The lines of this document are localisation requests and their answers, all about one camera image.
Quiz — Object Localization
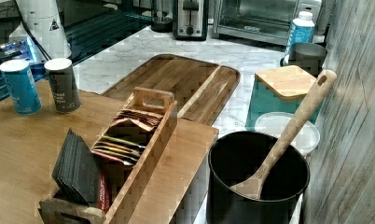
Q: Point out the black utensil pot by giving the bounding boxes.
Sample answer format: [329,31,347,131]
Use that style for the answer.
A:
[206,131,310,224]

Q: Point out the silver toaster oven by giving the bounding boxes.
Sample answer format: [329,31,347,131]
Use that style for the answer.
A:
[213,0,322,46]

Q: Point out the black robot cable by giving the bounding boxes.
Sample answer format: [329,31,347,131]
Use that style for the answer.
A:
[13,0,53,62]

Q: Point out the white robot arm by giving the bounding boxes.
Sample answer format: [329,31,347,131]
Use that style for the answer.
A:
[9,0,72,61]

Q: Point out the brown tea packets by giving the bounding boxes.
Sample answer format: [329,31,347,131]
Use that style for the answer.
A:
[111,109,163,132]

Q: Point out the blue and white bottle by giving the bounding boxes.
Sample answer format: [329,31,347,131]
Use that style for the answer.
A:
[281,11,315,65]

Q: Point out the wooden serving tray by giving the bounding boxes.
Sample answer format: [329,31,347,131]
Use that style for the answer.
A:
[104,54,240,125]

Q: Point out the stack of black tea packets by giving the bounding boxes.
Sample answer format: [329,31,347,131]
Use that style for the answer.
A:
[51,129,100,206]

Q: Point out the blue salt shaker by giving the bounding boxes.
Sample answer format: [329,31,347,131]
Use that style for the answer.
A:
[0,60,41,115]

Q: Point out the wooden tea bag caddy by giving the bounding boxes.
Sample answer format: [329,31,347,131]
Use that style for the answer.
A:
[40,87,177,224]

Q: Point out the colourful tea bags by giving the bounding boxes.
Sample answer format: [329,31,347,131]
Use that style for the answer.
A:
[91,135,146,166]

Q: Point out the black and silver toaster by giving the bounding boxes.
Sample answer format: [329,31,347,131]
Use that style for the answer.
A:
[173,0,209,41]

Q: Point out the wooden spoon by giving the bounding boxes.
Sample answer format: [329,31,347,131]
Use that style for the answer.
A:
[230,70,337,199]

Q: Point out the teal canister with wooden lid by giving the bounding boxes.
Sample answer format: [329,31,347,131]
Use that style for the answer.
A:
[245,65,316,130]

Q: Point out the grey pepper shaker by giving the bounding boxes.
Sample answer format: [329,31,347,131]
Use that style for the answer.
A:
[44,58,81,113]

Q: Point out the dark grey cup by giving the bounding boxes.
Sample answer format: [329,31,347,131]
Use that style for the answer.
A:
[288,43,327,77]

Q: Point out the clear container with white lid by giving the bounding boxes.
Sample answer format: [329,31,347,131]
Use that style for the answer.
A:
[255,112,320,156]

